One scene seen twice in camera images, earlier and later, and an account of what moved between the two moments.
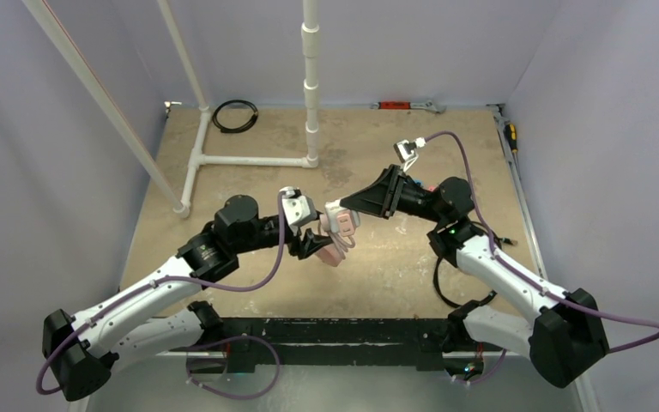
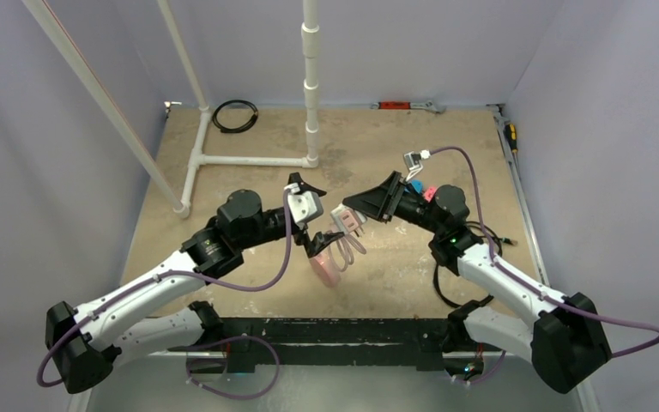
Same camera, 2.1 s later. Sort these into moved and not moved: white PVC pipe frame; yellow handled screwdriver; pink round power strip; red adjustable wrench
Moved: pink round power strip
Not moved: red adjustable wrench; white PVC pipe frame; yellow handled screwdriver
